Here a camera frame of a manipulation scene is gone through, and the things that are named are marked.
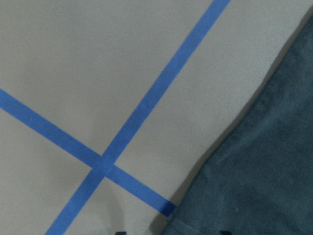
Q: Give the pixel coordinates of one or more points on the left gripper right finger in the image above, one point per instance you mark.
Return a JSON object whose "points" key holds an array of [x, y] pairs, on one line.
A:
{"points": [[225, 233]]}

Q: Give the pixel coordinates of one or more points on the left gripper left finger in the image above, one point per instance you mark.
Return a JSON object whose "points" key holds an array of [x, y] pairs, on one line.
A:
{"points": [[121, 233]]}

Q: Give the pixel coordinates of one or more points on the black printed t-shirt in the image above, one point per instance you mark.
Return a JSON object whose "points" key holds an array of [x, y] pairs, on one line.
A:
{"points": [[259, 181]]}

